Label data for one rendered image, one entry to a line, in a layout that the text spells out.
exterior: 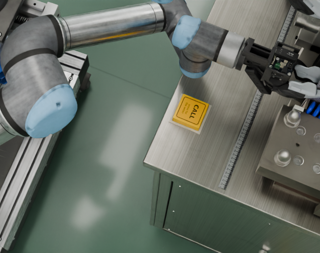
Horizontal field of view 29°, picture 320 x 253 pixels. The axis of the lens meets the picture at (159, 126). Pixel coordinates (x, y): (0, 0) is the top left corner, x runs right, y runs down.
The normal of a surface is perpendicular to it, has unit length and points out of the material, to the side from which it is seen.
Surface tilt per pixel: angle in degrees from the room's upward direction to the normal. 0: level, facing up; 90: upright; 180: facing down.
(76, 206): 0
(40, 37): 37
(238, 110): 0
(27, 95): 26
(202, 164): 0
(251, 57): 90
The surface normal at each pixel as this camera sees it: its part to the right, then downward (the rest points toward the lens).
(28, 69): -0.11, -0.26
